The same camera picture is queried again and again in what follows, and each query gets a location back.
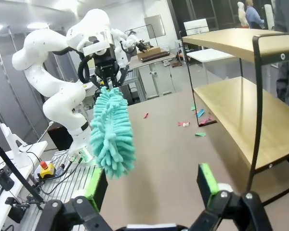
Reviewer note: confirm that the teal microfibre duster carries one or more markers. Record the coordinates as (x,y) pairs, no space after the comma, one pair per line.
(113,134)

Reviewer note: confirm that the white sign board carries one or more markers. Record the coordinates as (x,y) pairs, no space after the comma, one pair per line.
(196,26)

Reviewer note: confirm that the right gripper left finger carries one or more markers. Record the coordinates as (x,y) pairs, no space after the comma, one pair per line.
(86,216)

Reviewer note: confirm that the grey aluminium base plate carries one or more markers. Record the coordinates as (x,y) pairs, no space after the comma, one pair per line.
(62,187)

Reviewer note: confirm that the pink paper scrap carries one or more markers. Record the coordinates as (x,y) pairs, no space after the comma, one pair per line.
(208,119)

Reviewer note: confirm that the white plastic stand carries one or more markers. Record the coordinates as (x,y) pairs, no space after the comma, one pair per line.
(17,151)

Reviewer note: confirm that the small white table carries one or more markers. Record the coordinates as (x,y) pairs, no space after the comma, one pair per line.
(207,55)

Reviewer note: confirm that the yellow emergency stop button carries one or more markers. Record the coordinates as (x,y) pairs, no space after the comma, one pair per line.
(48,169)

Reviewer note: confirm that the teal paper scrap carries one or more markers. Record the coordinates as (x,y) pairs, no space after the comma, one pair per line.
(200,113)

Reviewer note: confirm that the red paper scrap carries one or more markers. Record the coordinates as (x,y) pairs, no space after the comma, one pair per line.
(146,115)
(181,124)

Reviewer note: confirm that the black controller box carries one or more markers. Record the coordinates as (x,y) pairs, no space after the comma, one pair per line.
(60,138)

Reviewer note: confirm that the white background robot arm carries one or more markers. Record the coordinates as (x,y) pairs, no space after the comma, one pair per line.
(121,38)

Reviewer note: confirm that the black camera stand pole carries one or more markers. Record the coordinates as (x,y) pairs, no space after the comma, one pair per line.
(17,173)

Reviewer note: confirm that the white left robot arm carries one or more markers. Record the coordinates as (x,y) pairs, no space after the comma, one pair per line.
(60,93)

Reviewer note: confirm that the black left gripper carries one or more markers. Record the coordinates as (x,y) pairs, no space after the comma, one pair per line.
(106,63)

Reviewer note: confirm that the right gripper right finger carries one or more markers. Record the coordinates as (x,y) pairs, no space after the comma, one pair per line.
(231,214)

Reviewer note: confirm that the black camera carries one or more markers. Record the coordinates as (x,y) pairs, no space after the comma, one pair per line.
(2,180)

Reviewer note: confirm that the white paper scrap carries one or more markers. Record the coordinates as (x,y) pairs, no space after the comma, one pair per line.
(187,124)

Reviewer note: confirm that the brown cardboard box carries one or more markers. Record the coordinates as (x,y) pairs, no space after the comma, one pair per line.
(149,54)

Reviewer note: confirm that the black frame wooden shelf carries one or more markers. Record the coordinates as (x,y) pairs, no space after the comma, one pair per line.
(243,113)

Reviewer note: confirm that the person in blue shirt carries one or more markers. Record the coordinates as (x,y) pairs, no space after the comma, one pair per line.
(253,15)

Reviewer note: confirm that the green paper scrap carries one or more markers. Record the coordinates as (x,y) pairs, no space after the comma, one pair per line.
(193,108)
(200,134)

